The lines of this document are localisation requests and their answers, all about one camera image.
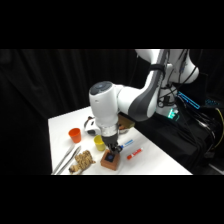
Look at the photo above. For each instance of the orange plastic cup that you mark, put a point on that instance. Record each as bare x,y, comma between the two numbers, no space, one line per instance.
75,135

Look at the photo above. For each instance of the small green light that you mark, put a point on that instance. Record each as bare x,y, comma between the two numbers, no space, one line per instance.
173,114

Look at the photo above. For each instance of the yellow plastic cup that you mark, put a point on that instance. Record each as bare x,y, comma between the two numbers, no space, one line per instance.
99,142

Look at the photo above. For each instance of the metal tongs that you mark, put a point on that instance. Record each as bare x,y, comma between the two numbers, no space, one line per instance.
66,159

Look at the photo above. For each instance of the blue lit device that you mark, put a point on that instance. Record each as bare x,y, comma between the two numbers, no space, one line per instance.
188,99

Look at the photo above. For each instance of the black curtain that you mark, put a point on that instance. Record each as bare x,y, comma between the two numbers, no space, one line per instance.
40,93

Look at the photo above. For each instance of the wooden block with blue top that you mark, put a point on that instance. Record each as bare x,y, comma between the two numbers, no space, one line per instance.
110,161

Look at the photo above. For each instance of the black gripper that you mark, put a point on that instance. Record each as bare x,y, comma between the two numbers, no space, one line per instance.
110,140

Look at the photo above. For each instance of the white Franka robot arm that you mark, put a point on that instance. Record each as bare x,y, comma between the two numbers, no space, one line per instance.
103,103

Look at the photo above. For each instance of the blue and white marker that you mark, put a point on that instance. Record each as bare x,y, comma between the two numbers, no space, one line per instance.
127,143

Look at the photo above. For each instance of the black robot stand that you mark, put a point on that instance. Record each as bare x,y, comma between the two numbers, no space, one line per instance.
173,136

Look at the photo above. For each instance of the red and white marker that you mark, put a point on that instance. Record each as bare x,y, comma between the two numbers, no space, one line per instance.
134,153

